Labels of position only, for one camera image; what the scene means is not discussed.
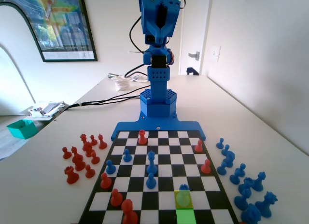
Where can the red pawn far row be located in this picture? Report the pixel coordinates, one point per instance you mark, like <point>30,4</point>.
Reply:
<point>142,138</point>

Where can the red chess bishop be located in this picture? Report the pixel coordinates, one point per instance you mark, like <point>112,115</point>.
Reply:
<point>102,142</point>

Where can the red chess king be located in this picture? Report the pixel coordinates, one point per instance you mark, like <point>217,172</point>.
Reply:
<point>83,137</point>

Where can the blue plastic clamp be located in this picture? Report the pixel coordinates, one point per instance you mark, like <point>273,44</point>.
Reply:
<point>192,70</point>

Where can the black white chessboard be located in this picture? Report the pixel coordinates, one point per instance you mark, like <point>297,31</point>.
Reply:
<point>166,171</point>

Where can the blue chess pawn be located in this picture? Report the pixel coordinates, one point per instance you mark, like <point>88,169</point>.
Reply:
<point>150,181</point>
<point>226,149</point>
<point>219,144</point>
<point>126,156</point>
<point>221,169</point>
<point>110,168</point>

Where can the red chess rook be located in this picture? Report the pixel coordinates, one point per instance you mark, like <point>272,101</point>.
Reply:
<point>71,175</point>

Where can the framed map poster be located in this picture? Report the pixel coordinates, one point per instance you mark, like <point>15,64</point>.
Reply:
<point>60,28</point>

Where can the green plastic box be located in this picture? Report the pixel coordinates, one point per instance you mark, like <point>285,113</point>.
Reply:
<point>23,130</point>

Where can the red chess knight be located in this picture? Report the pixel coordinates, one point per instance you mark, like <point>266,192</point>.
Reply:
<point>88,148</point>
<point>78,163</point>

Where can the stack of white discs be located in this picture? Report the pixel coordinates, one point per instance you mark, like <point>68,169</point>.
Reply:
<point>122,84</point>

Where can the pile of papers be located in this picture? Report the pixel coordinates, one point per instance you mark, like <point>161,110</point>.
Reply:
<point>47,109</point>

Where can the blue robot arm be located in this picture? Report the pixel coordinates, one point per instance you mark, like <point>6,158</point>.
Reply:
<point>158,88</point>

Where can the white wall switch plate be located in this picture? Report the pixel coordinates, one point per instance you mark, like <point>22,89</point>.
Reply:
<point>215,53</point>

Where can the white arched furniture panel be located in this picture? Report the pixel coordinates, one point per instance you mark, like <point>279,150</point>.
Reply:
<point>14,35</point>

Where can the small metal cylinder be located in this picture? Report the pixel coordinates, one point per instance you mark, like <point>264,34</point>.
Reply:
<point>112,75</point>

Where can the blue chess queen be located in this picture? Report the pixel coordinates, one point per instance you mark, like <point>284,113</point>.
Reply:
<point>258,183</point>
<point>151,164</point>

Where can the white door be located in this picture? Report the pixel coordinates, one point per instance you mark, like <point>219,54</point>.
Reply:
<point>193,28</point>

